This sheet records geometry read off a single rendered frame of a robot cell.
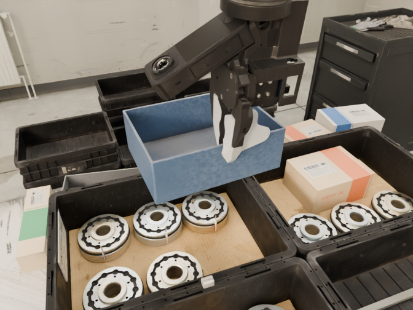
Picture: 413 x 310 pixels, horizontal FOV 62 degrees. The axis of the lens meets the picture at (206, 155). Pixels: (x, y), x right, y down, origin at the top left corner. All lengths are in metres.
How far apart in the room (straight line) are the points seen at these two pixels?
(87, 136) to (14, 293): 1.00
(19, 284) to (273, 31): 0.78
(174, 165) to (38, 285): 0.56
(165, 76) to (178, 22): 3.20
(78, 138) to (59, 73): 1.77
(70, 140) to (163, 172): 1.35
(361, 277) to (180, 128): 0.44
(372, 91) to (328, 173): 1.15
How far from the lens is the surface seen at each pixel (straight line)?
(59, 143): 1.76
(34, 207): 1.01
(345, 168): 0.85
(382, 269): 0.78
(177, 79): 0.35
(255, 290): 0.60
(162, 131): 0.58
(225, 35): 0.35
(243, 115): 0.37
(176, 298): 0.55
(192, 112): 0.58
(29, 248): 0.91
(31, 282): 0.93
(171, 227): 0.72
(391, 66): 1.95
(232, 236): 0.75
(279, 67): 0.38
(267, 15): 0.34
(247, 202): 0.73
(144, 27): 3.46
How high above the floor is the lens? 1.40
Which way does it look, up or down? 36 degrees down
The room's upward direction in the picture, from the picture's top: straight up
